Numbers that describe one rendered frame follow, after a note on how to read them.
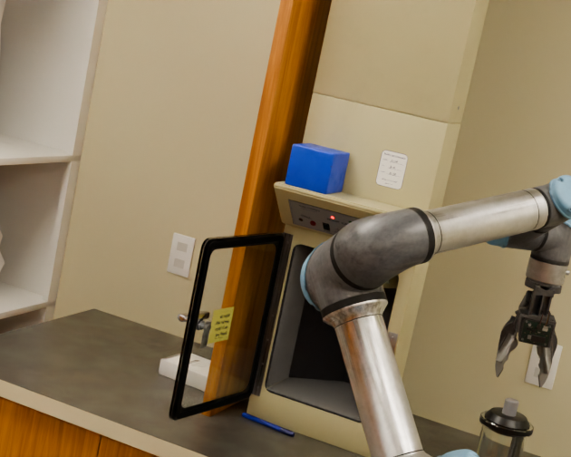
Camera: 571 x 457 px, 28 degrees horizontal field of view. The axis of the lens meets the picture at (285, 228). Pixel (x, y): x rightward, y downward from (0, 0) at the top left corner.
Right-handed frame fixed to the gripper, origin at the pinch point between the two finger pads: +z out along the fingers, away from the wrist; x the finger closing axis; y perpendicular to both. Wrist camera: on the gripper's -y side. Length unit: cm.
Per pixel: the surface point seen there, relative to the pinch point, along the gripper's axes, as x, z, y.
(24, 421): -104, 41, -14
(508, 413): -0.6, 7.7, 1.8
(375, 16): -45, -64, -26
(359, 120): -44, -41, -26
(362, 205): -38.7, -25.0, -12.6
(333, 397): -37, 24, -34
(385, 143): -37, -38, -24
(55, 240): -128, 15, -88
